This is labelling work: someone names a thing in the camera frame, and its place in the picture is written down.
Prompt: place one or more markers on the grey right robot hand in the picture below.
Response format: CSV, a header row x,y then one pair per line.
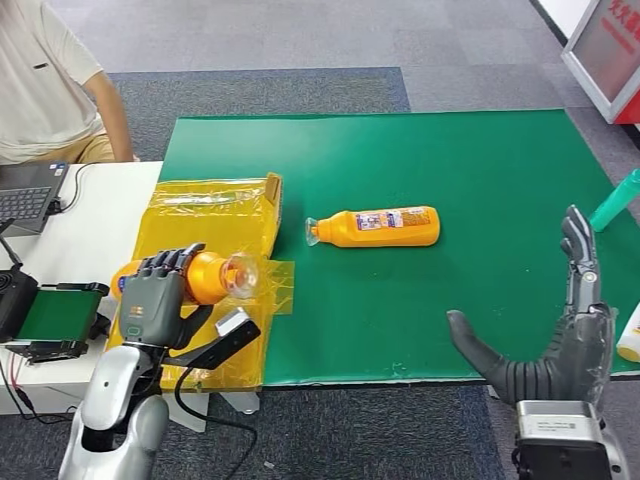
x,y
575,358

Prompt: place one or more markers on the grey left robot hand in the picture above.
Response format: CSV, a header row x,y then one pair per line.
x,y
150,305

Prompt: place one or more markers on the orange bottle with clear cap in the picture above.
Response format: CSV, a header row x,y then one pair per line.
x,y
205,278
390,232

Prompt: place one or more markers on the white bottle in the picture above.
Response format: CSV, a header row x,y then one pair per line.
x,y
631,338

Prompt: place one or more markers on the teal bottle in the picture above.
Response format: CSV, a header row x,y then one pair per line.
x,y
612,202

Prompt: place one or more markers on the clear plastic hand cover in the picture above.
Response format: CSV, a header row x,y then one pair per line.
x,y
610,351

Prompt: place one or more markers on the small green belt conveyor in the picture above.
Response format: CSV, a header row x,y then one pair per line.
x,y
60,314

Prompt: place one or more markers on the yellow plastic bag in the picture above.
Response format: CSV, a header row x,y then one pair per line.
x,y
210,212

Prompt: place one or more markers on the black fan box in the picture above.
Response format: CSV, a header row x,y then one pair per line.
x,y
15,301

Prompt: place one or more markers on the grey laptop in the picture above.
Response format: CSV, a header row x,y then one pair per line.
x,y
25,199

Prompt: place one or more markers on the green table mat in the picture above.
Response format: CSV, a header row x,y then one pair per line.
x,y
450,166

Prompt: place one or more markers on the person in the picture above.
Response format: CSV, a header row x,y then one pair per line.
x,y
40,86

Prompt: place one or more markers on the red and white sign stand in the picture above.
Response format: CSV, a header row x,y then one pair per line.
x,y
605,53

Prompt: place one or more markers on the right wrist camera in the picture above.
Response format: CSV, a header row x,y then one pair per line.
x,y
560,440

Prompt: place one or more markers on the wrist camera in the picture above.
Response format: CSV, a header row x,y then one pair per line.
x,y
225,341
560,440

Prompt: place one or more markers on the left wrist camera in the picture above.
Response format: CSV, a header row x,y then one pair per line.
x,y
225,341

